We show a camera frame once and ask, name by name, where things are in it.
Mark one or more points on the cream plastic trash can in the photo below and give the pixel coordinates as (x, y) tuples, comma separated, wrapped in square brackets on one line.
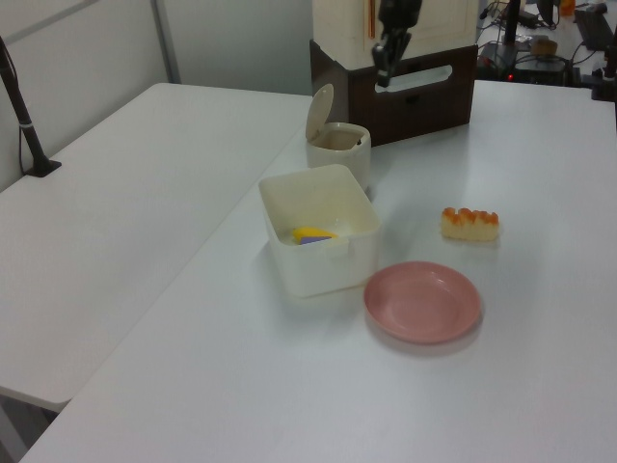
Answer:
[(337, 164)]

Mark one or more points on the black device with red light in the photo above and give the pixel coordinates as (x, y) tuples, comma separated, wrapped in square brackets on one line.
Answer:
[(540, 72)]

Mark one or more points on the cream trash can lid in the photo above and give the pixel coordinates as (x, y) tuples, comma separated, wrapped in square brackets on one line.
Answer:
[(320, 111)]

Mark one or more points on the cream storage box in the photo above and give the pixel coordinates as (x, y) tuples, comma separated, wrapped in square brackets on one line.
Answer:
[(337, 29)]

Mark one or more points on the pink plastic plate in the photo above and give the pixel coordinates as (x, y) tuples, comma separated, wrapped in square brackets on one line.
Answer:
[(421, 304)]

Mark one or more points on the black stand pole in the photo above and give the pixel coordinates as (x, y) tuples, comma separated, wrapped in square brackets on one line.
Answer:
[(511, 21)]

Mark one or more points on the orange object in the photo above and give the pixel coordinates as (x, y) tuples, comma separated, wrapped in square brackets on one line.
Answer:
[(568, 7)]

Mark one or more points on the toy bread with orange topping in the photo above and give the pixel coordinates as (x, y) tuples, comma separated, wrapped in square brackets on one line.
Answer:
[(470, 229)]

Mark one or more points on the dark brown drawer cabinet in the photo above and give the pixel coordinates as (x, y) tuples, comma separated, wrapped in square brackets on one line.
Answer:
[(424, 111)]

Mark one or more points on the black camera pole with base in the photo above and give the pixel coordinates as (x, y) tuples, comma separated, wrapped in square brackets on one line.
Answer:
[(29, 135)]

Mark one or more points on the small cardboard box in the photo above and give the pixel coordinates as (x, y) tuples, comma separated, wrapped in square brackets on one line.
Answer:
[(544, 46)]

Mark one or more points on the yellow and blue object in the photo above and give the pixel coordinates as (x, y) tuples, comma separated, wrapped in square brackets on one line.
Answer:
[(313, 232)]

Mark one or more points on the cream plastic storage bin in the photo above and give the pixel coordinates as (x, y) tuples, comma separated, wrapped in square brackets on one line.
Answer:
[(318, 270)]

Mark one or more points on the black clamp mount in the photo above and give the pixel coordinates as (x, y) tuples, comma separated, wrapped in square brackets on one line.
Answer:
[(602, 82)]

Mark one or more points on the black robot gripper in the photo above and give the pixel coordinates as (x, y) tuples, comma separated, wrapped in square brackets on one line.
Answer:
[(400, 12)]

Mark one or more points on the black keyboard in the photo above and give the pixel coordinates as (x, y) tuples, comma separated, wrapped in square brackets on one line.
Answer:
[(595, 29)]

